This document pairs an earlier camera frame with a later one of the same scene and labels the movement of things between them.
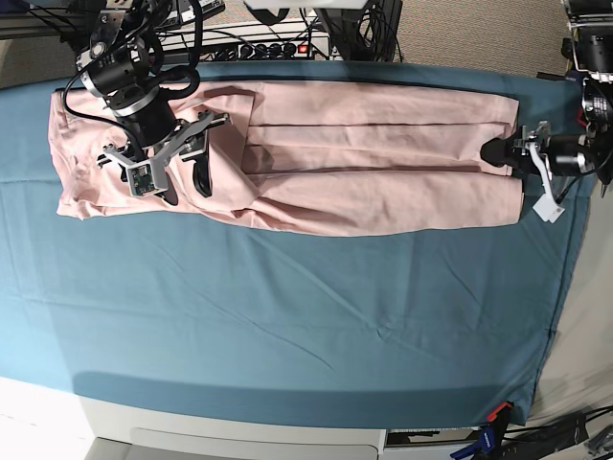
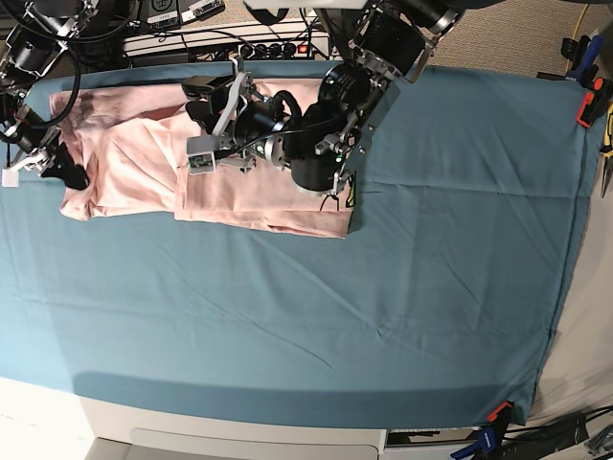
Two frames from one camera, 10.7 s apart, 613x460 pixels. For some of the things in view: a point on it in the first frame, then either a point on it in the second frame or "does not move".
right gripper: (567, 155) -> (254, 124)
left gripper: (188, 141) -> (34, 149)
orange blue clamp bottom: (489, 437) does not move
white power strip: (284, 43) does not move
